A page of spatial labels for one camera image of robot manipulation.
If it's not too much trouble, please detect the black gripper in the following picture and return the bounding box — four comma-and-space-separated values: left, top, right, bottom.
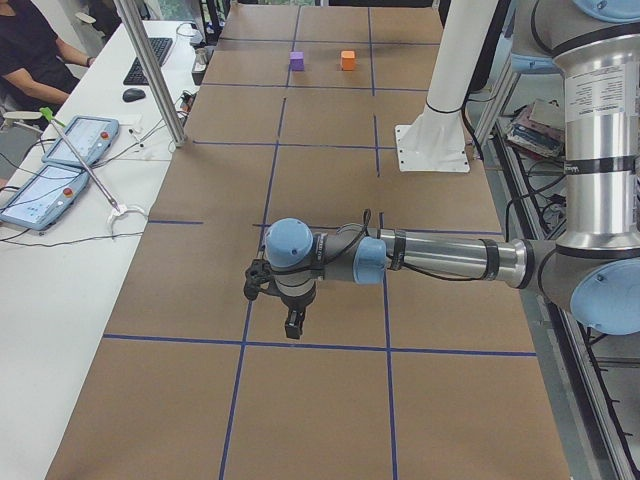
280, 284, 315, 339

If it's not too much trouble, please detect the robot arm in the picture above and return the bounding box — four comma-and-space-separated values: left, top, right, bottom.
244, 1, 639, 339

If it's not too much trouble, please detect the purple foam block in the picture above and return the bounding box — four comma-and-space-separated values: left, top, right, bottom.
289, 51, 305, 72

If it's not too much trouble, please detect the orange foam block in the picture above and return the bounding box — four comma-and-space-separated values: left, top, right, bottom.
340, 50, 356, 71

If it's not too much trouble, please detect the metal reacher stick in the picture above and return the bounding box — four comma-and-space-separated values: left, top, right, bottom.
39, 107, 148, 236

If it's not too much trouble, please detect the upper teach pendant tablet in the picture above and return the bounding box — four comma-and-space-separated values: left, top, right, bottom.
42, 115, 120, 167

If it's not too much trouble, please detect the teach pendant tablet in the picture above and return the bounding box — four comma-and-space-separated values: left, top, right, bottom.
42, 115, 120, 167
1, 163, 89, 231

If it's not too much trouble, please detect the lower teach pendant tablet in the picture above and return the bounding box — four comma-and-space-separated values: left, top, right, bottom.
1, 163, 89, 231

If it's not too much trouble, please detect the black computer mouse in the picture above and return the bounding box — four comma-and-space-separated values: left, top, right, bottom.
122, 88, 146, 103

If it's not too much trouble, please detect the metal cup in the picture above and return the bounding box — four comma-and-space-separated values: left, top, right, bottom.
193, 48, 208, 72

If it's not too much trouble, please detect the black keyboard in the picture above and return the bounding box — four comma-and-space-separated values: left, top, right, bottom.
122, 37, 174, 86

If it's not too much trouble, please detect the stack of books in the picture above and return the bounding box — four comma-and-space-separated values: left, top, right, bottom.
506, 99, 565, 158

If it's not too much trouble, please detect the seated person black shirt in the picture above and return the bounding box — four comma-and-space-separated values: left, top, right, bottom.
1, 1, 95, 112

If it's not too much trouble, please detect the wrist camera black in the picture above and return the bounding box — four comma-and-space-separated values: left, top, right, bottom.
243, 258, 277, 301

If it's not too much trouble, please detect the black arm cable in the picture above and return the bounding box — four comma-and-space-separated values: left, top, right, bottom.
269, 208, 496, 281

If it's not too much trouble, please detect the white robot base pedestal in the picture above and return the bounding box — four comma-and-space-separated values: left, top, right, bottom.
395, 0, 502, 173

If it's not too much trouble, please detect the aluminium side frame rack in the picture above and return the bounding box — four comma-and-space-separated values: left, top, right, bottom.
470, 53, 639, 479

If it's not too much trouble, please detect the aluminium frame post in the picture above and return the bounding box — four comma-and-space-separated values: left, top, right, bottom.
114, 0, 187, 148

